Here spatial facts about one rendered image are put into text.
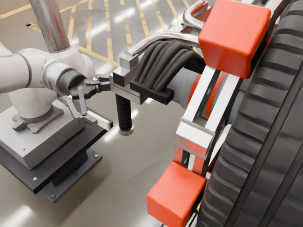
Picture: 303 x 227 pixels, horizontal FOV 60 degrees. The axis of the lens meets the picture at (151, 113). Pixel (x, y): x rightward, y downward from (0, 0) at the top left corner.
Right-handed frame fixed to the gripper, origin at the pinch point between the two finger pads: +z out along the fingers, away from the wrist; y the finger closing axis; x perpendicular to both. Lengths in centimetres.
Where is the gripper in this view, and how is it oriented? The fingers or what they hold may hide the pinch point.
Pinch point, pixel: (123, 108)
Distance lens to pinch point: 69.0
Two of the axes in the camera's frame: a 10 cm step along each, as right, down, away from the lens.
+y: -5.6, 5.8, -5.9
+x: 0.0, -7.1, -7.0
